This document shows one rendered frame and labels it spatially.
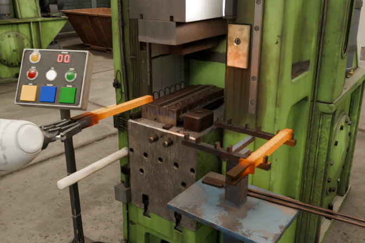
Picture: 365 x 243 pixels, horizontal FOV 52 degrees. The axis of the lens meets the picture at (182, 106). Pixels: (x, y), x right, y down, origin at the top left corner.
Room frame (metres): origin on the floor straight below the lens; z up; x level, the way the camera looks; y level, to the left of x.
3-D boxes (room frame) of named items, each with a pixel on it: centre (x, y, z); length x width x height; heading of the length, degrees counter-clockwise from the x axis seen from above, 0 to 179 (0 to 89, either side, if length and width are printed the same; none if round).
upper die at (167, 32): (1.74, -0.01, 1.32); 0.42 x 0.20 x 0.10; 145
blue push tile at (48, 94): (1.70, 0.64, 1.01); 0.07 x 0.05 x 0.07; 80
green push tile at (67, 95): (1.69, 0.54, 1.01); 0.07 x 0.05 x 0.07; 80
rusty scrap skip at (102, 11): (8.64, 1.69, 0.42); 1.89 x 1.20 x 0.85; 49
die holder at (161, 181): (1.72, -0.06, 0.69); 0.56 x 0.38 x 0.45; 145
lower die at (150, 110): (1.74, -0.01, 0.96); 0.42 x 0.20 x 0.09; 145
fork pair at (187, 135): (1.24, -0.10, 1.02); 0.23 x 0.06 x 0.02; 144
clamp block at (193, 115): (1.52, -0.07, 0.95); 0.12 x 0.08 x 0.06; 145
